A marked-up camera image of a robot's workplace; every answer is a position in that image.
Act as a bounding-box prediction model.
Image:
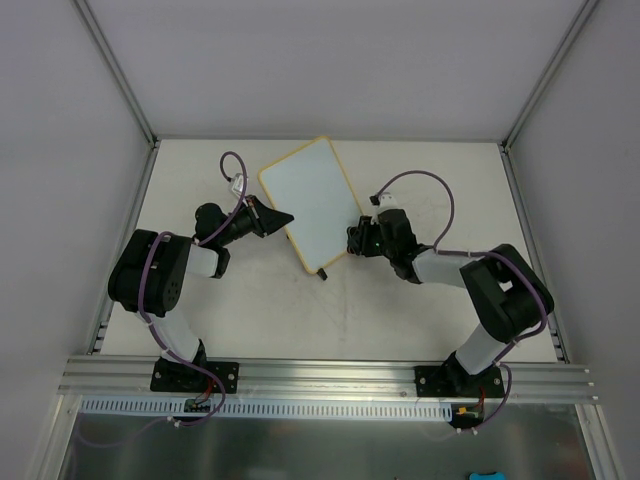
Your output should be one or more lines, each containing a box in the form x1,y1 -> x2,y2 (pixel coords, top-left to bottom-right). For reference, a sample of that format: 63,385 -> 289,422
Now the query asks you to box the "aluminium front rail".
58,355 -> 601,404

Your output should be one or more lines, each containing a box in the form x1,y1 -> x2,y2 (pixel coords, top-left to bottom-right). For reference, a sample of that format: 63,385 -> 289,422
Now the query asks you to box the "black whiteboard stand foot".
316,268 -> 328,281

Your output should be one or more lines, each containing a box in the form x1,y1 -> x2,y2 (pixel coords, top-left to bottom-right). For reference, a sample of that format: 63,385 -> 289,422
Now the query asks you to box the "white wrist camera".
369,192 -> 398,213
229,172 -> 246,199

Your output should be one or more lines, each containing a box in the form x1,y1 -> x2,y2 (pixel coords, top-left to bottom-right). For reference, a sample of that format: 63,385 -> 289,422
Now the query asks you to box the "aluminium right frame post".
501,0 -> 600,152

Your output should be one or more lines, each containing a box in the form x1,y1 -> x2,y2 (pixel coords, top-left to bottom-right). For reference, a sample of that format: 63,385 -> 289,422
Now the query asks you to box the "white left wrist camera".
229,172 -> 246,199

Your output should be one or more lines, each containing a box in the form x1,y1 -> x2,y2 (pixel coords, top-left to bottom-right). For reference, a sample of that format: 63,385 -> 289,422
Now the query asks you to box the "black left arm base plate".
150,358 -> 240,394

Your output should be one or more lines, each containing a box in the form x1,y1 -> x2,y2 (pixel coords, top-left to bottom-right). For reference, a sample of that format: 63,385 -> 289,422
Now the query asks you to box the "black bone-shaped eraser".
347,216 -> 374,257

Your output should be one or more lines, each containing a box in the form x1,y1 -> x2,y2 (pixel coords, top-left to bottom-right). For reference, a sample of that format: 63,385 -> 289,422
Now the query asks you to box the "yellow-framed whiteboard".
257,136 -> 362,275

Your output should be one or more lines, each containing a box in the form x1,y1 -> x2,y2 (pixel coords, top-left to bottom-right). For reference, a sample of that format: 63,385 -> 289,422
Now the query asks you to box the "white slotted cable duct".
79,396 -> 453,423

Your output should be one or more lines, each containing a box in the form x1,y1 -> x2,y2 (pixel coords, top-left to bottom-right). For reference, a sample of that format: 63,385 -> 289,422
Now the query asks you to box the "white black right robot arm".
351,208 -> 555,396

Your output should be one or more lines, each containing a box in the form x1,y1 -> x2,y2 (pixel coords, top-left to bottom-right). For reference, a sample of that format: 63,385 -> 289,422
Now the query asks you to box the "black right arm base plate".
413,365 -> 506,399

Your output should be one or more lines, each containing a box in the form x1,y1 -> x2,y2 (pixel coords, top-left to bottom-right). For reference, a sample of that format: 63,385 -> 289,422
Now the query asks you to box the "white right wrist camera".
369,192 -> 398,213

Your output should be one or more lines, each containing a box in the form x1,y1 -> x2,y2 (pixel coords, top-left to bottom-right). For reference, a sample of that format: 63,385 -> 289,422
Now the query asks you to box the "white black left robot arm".
108,195 -> 294,390

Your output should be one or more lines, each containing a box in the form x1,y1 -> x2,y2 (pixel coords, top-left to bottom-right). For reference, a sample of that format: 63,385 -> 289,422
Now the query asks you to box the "aluminium frame post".
71,0 -> 157,147
501,0 -> 600,152

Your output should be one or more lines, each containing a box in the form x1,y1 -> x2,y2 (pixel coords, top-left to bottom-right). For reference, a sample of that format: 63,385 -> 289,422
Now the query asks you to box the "blue object at bottom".
468,471 -> 506,480

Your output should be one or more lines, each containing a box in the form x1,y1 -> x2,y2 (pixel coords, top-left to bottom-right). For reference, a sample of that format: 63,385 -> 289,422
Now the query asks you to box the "aluminium left frame post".
71,0 -> 157,147

